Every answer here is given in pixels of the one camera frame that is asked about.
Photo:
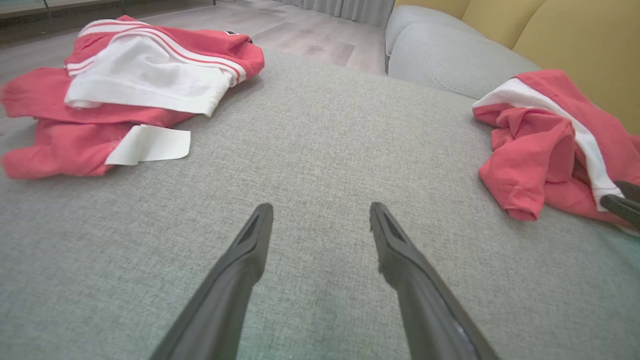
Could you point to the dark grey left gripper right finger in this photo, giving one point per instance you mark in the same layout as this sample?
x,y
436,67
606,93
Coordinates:
x,y
425,300

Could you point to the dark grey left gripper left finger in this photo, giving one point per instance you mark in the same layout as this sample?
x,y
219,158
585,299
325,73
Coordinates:
x,y
225,290

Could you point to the red garment with white panel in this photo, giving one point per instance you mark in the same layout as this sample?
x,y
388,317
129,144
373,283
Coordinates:
x,y
525,165

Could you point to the low TV cabinet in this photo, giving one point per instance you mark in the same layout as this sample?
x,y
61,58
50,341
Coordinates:
x,y
30,7

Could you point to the grey curtain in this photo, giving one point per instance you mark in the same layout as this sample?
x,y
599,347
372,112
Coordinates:
x,y
360,10

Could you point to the yellow sofa back cushion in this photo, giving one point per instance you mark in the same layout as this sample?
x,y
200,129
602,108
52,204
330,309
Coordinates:
x,y
440,6
590,50
500,17

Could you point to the large grey sofa seat cushion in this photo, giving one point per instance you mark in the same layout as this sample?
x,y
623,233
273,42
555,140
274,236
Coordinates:
x,y
320,150

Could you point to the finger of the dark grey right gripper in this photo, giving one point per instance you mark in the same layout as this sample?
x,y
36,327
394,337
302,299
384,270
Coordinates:
x,y
632,191
625,211

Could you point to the red garment with white stripes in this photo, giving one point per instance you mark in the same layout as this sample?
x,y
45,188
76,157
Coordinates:
x,y
45,95

